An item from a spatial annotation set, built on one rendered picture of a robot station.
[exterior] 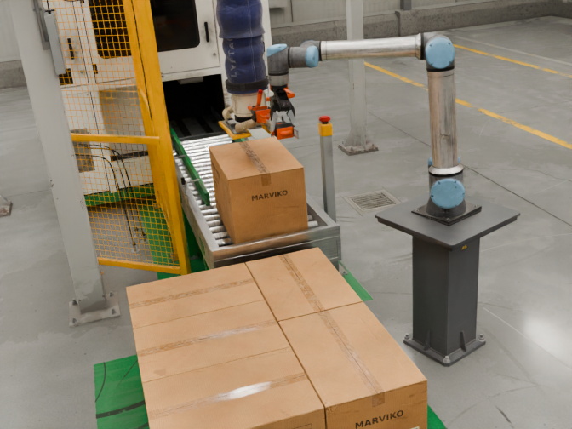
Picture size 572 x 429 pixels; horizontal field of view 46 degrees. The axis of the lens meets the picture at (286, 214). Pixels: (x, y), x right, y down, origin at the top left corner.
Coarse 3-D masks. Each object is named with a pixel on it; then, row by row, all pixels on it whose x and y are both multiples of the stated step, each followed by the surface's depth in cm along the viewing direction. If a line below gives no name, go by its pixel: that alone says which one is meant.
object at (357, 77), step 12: (348, 0) 606; (360, 0) 604; (348, 12) 611; (360, 12) 608; (348, 24) 616; (360, 24) 612; (348, 36) 622; (360, 36) 617; (348, 60) 633; (360, 60) 625; (360, 72) 630; (360, 84) 634; (360, 96) 639; (360, 108) 643; (360, 120) 648; (360, 144) 657
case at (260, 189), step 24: (240, 144) 388; (264, 144) 384; (216, 168) 369; (240, 168) 349; (264, 168) 346; (288, 168) 343; (216, 192) 389; (240, 192) 339; (264, 192) 342; (288, 192) 346; (240, 216) 344; (264, 216) 347; (288, 216) 351; (240, 240) 349
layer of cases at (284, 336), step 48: (144, 288) 322; (192, 288) 318; (240, 288) 315; (288, 288) 311; (336, 288) 308; (144, 336) 283; (192, 336) 280; (240, 336) 278; (288, 336) 275; (336, 336) 272; (384, 336) 269; (144, 384) 253; (192, 384) 251; (240, 384) 249; (288, 384) 246; (336, 384) 244; (384, 384) 242
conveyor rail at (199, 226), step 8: (176, 168) 467; (176, 176) 451; (184, 192) 422; (184, 200) 432; (192, 200) 409; (184, 208) 435; (192, 208) 397; (192, 216) 399; (200, 216) 384; (192, 224) 408; (200, 224) 374; (200, 232) 376; (208, 232) 363; (208, 240) 354; (200, 248) 387; (208, 248) 354; (208, 256) 362; (208, 264) 365
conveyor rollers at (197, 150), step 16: (192, 144) 534; (208, 144) 529; (224, 144) 532; (176, 160) 498; (192, 160) 501; (208, 160) 495; (208, 176) 462; (192, 192) 434; (208, 208) 411; (208, 224) 386; (224, 240) 364
